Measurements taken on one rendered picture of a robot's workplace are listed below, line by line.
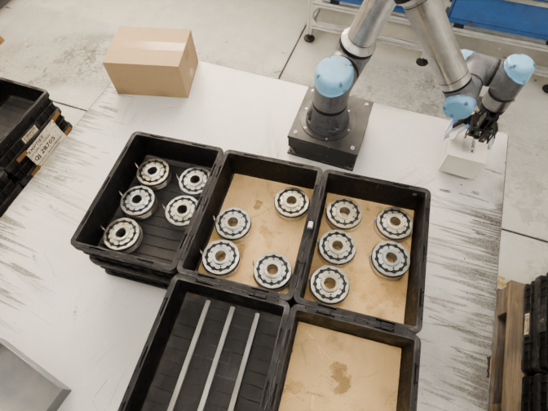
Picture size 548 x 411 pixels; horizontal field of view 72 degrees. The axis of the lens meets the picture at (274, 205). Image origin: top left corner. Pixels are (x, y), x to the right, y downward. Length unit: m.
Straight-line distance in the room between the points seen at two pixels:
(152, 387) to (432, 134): 1.25
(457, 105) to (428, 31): 0.21
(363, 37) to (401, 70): 1.68
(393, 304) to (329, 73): 0.69
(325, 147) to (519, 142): 1.65
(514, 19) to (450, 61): 1.80
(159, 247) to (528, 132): 2.33
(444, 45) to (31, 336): 1.35
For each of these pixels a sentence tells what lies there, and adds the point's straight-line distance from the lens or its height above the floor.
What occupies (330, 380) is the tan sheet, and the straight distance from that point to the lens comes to 0.99.
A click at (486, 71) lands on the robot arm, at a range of 1.22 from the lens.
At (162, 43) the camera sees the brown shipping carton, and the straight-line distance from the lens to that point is 1.67.
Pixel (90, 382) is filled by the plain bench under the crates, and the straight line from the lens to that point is 1.23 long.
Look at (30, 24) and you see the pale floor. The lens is 3.80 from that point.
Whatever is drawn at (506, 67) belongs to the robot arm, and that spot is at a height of 1.12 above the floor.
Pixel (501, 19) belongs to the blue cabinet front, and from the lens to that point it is 2.83.
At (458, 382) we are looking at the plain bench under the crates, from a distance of 1.21.
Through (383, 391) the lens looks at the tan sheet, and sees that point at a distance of 1.01.
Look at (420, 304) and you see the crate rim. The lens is 0.97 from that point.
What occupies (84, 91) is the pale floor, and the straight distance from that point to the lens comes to 2.99.
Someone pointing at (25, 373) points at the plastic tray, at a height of 0.70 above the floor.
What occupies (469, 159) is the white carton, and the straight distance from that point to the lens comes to 1.39.
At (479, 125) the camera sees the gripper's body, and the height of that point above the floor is 0.93.
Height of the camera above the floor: 1.81
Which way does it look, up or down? 60 degrees down
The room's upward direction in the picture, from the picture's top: 3 degrees counter-clockwise
